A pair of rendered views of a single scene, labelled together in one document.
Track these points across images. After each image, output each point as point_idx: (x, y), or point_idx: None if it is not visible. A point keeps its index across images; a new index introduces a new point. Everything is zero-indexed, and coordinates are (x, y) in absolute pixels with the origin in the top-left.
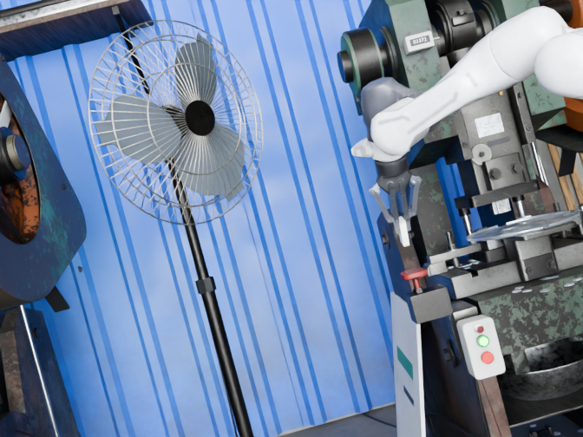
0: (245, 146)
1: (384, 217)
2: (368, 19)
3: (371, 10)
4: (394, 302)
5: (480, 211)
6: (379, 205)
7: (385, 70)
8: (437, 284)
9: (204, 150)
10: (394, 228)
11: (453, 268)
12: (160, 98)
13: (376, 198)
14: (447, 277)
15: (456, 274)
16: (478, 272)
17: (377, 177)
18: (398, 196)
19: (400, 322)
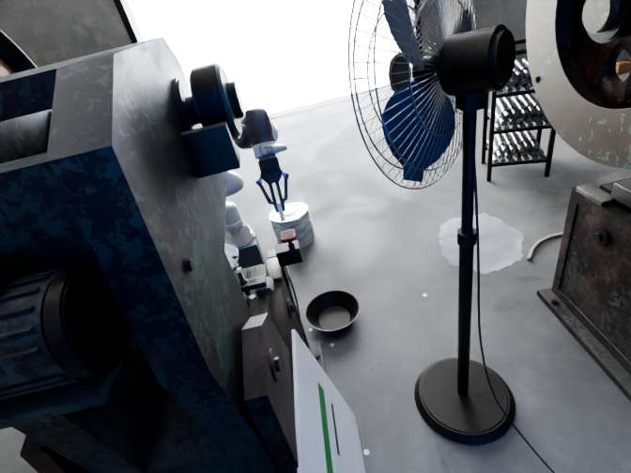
0: (379, 133)
1: (287, 195)
2: (146, 57)
3: (154, 51)
4: (304, 457)
5: (115, 436)
6: (287, 185)
7: (196, 127)
8: (269, 298)
9: (421, 112)
10: (284, 207)
11: (252, 292)
12: (450, 25)
13: (287, 179)
14: (266, 269)
15: (258, 269)
16: (247, 269)
17: (280, 167)
18: (228, 326)
19: (310, 424)
